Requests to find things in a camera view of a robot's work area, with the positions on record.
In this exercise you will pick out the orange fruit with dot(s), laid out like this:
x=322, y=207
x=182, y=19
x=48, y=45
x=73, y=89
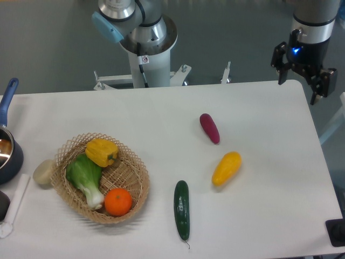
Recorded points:
x=118, y=202

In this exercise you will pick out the yellow bell pepper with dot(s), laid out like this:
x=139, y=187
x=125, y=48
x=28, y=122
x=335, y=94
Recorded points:
x=102, y=152

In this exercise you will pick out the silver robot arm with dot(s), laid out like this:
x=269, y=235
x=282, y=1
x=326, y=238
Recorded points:
x=316, y=20

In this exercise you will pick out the dark grey round object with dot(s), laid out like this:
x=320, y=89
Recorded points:
x=4, y=205

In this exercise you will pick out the green bok choy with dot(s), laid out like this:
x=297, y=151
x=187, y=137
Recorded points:
x=85, y=175

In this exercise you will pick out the yellow mango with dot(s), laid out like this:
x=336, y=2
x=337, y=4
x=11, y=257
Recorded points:
x=227, y=168

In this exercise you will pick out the white long-handled brush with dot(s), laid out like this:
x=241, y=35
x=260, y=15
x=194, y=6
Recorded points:
x=7, y=225

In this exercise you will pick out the silver robot base column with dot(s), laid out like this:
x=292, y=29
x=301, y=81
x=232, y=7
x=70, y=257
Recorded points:
x=145, y=33

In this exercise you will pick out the woven wicker basket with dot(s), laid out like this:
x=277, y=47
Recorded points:
x=127, y=172

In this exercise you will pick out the black device at edge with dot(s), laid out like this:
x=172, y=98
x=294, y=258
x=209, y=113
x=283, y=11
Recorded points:
x=335, y=230

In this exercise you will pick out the purple sweet potato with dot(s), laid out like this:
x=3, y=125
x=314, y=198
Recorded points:
x=209, y=127

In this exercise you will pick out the dark blue saucepan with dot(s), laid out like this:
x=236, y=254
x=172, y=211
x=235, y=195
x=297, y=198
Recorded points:
x=11, y=153

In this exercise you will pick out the white metal mounting frame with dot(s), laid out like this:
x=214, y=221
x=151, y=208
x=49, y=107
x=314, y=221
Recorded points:
x=177, y=78

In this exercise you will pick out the green cucumber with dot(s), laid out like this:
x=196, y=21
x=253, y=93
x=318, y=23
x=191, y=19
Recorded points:
x=182, y=210

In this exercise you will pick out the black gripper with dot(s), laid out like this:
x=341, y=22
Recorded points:
x=306, y=60

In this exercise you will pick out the beige round block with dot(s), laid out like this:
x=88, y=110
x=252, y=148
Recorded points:
x=43, y=172

